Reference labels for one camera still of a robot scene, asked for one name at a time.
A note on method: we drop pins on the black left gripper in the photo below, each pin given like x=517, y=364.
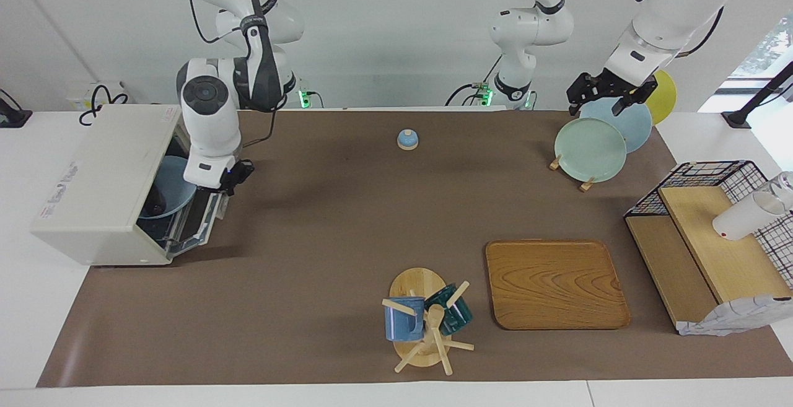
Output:
x=619, y=87

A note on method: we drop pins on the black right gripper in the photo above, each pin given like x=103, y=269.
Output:
x=237, y=175

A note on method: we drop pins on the cream toaster oven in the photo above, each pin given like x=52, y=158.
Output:
x=99, y=196

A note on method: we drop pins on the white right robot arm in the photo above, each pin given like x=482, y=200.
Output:
x=210, y=122

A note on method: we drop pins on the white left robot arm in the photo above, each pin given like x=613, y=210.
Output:
x=669, y=17

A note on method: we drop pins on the light blue racked plate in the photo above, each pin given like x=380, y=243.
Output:
x=638, y=128

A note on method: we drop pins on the pale green plate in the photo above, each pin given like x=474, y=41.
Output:
x=588, y=150

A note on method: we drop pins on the yellow plate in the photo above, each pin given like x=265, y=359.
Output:
x=666, y=94

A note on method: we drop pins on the wooden plate rack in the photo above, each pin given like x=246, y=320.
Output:
x=554, y=162

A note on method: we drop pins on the brown table mat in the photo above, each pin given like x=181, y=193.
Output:
x=341, y=271

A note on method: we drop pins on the black clamp stand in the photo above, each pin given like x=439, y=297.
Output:
x=740, y=118

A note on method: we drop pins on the small blue lid wooden knob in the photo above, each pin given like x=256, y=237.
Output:
x=407, y=140

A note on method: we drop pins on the wooden shelf box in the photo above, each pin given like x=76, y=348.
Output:
x=712, y=240

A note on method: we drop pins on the white power strip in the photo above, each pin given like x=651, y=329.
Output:
x=77, y=94

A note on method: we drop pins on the wooden serving tray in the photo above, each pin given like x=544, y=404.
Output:
x=557, y=283

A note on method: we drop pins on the white cup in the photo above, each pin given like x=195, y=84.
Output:
x=743, y=218

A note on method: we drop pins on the clear glass cup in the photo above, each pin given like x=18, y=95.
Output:
x=784, y=187

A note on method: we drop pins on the wooden mug tree stand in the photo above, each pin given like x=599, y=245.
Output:
x=415, y=283

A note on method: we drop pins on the blue ceramic mug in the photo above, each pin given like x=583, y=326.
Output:
x=403, y=323

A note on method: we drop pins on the white patterned cloth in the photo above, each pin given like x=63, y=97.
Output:
x=731, y=320

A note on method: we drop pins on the dark green ceramic mug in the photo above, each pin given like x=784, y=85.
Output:
x=455, y=317

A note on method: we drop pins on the black desk mount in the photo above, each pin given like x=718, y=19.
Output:
x=12, y=119

